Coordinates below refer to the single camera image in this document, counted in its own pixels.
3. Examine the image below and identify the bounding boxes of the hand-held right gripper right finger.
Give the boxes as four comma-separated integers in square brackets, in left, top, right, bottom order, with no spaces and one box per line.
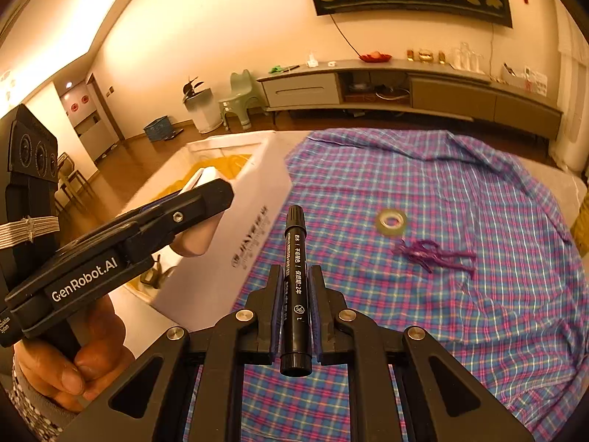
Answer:
[309,264,537,442]

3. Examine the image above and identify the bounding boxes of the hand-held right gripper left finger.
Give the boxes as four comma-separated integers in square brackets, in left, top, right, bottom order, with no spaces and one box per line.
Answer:
[94,264,283,442]

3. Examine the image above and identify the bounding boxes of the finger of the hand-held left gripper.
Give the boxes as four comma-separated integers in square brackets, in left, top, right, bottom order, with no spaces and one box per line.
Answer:
[98,179,235,264]
[116,194,186,217]

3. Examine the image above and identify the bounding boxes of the black marker pen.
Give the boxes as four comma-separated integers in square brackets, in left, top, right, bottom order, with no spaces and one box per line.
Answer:
[279,204,310,376]

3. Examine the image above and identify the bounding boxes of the dark framed eyeglasses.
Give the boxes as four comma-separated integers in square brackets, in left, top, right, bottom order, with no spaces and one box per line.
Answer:
[139,255,176,292]

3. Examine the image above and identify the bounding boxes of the white cardboard box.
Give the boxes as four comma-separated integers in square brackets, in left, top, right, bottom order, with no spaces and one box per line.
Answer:
[117,131,294,329]

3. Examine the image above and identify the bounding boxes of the person's left hand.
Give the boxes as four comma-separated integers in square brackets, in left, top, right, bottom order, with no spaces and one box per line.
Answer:
[15,294,135,414]

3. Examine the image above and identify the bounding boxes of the blue plastic basket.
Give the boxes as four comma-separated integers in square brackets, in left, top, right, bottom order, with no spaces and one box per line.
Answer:
[143,117,174,143]

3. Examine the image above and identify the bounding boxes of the dining chair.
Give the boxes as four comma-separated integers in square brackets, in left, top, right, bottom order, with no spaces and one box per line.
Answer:
[55,154,86,200]

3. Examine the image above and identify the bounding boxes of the blue purple plaid cloth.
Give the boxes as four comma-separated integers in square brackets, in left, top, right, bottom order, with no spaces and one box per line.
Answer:
[183,126,586,442]

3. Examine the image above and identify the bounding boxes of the wooden door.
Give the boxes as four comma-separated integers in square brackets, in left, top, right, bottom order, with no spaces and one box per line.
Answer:
[92,78,125,150]

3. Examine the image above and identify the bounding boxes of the white floor bin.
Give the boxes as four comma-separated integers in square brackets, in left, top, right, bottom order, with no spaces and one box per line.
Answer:
[186,88,223,134]

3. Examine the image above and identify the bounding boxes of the clear tape roll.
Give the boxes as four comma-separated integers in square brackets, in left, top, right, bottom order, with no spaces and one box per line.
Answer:
[377,209,409,237]

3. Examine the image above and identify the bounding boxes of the dark leafed plant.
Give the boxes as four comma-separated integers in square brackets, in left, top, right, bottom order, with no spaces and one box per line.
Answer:
[181,76,206,102]

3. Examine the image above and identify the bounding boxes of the green plastic child chair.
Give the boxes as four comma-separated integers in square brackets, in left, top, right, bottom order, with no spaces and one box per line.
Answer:
[218,69,263,131]

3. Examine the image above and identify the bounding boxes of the grey television cabinet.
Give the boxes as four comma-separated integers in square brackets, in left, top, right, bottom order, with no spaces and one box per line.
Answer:
[256,59,565,141]

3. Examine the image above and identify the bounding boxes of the amber glass jars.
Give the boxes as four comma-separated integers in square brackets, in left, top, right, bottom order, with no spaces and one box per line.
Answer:
[406,48,447,63]

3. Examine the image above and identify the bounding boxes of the clear drinking glass set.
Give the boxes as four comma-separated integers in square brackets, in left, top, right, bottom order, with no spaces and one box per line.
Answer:
[448,42,484,75]

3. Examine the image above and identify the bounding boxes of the white organiser box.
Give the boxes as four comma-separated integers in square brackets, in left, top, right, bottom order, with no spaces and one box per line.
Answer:
[501,62,549,98]

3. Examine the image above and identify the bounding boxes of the purple string bundle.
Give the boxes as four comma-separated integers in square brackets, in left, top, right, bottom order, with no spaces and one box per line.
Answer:
[391,238,477,274]

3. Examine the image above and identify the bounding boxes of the television cable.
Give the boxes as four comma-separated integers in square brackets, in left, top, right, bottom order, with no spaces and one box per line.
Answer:
[328,13,364,59]

